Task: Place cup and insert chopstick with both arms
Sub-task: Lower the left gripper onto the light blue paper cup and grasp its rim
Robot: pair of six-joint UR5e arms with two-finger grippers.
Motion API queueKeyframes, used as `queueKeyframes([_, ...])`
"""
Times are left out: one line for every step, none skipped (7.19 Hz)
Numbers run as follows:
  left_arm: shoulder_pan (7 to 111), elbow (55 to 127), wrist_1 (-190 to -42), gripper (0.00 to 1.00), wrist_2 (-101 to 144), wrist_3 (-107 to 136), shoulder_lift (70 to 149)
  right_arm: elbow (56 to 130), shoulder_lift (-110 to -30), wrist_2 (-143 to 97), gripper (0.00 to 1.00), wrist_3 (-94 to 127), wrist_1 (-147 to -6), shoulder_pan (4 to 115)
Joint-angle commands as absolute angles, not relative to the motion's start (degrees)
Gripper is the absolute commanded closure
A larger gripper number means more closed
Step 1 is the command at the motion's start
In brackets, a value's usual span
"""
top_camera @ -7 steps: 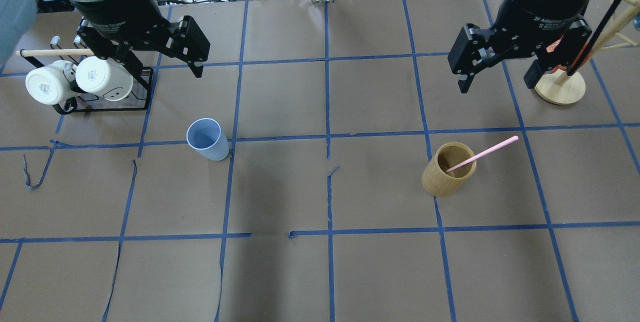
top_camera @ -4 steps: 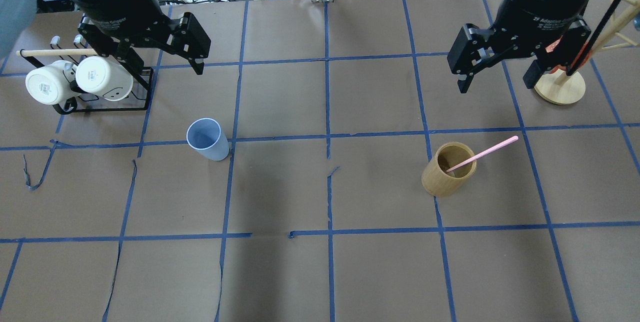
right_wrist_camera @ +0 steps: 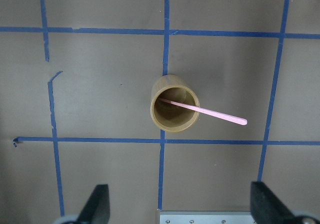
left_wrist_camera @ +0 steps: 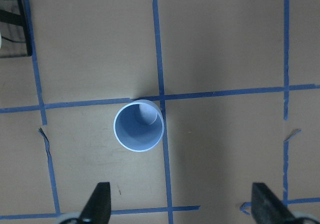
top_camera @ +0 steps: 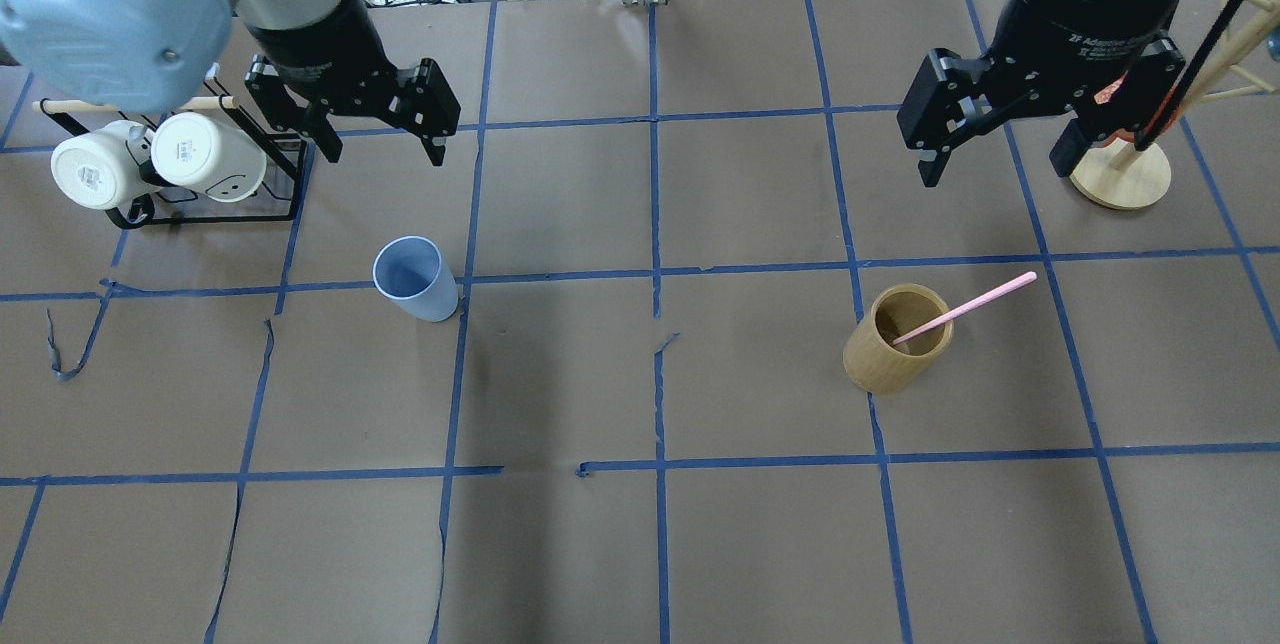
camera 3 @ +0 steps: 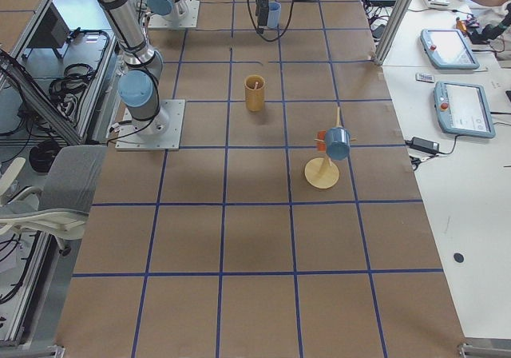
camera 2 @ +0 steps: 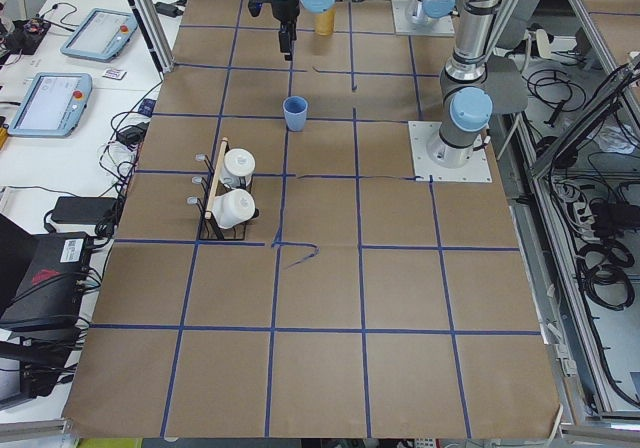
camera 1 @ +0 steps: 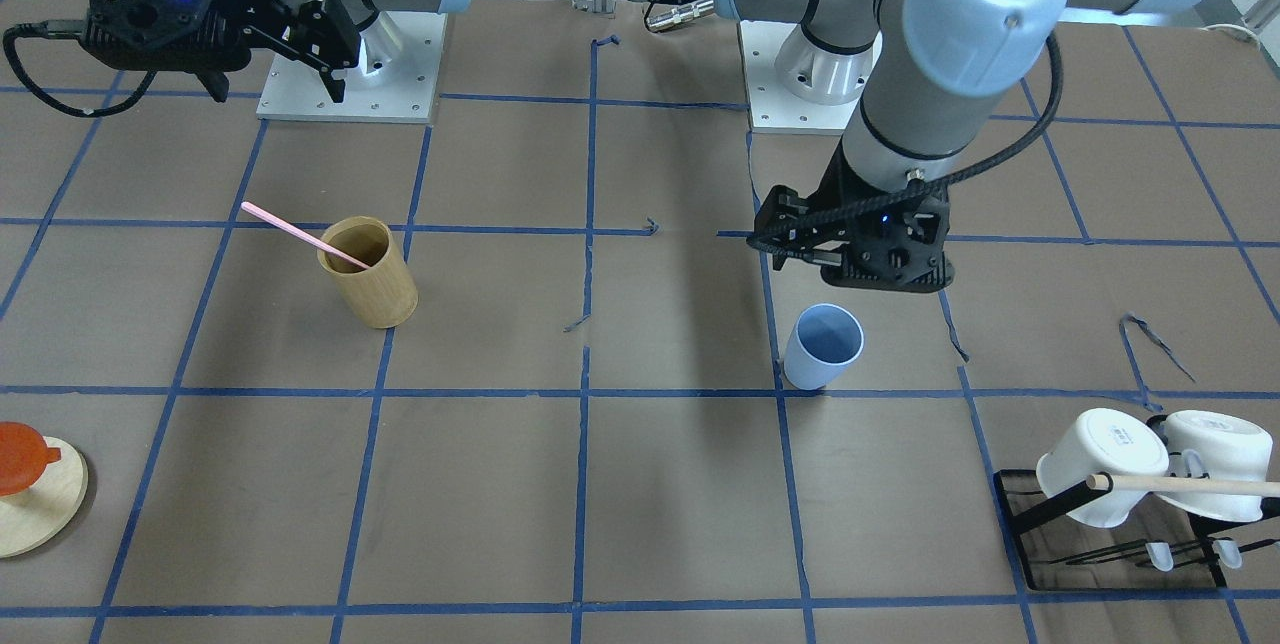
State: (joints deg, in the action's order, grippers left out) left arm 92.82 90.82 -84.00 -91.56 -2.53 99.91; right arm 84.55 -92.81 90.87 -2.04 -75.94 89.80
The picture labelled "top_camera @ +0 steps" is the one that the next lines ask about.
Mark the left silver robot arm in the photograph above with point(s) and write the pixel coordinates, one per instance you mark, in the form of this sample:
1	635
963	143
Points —
143	56

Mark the pink chopstick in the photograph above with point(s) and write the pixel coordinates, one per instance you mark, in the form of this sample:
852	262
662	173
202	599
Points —
1023	280

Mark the white mug with face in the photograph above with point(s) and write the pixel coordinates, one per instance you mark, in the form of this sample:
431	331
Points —
192	151

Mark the white mug left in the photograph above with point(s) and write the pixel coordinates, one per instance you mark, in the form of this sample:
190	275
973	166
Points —
104	169

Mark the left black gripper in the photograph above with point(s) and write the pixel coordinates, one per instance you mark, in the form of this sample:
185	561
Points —
318	41

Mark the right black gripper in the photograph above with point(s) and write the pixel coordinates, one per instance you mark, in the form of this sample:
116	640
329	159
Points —
1075	29

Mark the bamboo wooden cup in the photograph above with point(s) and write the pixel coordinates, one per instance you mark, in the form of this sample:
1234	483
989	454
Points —
874	357

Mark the black wire mug rack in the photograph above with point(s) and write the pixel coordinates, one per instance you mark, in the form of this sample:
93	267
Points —
276	201

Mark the light blue plastic cup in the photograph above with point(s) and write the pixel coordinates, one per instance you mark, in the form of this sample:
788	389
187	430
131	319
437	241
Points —
413	274

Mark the wooden mug tree stand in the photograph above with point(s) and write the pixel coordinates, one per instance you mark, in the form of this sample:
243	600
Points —
1118	175

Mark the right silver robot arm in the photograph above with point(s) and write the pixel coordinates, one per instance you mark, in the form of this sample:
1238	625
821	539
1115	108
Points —
1111	63

